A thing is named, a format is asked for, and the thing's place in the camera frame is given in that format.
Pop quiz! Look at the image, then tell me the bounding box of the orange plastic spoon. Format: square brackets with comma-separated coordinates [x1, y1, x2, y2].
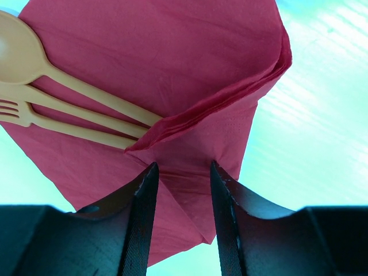
[1, 11, 162, 126]

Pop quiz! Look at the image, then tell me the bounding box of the red paper napkin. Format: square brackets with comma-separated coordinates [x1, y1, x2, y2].
[3, 1, 292, 265]

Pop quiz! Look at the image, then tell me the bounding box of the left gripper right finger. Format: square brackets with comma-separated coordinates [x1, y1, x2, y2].
[210, 162, 367, 275]

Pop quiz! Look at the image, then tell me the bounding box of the orange plastic knife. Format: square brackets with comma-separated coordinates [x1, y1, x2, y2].
[1, 84, 148, 139]

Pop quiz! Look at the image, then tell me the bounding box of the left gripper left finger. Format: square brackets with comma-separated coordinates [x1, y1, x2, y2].
[1, 163, 159, 275]

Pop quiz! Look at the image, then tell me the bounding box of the orange plastic fork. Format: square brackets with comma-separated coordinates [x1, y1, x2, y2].
[1, 95, 135, 150]

